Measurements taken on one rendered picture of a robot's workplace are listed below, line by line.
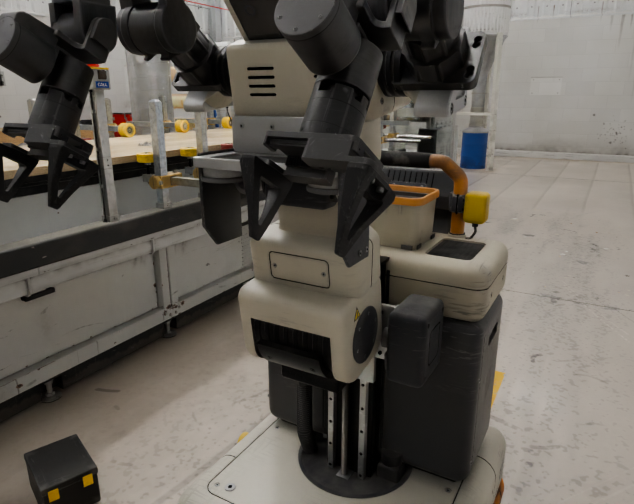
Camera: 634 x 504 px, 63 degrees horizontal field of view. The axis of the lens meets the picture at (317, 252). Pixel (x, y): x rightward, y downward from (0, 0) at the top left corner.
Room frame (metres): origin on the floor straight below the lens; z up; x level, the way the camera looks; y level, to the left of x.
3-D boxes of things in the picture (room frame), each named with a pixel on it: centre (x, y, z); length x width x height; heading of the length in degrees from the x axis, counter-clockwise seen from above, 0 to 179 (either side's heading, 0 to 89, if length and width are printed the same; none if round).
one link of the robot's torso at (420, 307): (0.90, -0.07, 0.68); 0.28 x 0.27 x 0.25; 60
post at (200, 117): (2.27, 0.49, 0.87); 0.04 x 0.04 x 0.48; 61
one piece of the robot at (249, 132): (0.83, 0.05, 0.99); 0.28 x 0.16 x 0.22; 60
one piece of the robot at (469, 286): (1.16, -0.14, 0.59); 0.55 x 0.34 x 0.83; 60
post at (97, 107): (1.82, 0.74, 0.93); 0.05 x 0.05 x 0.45; 61
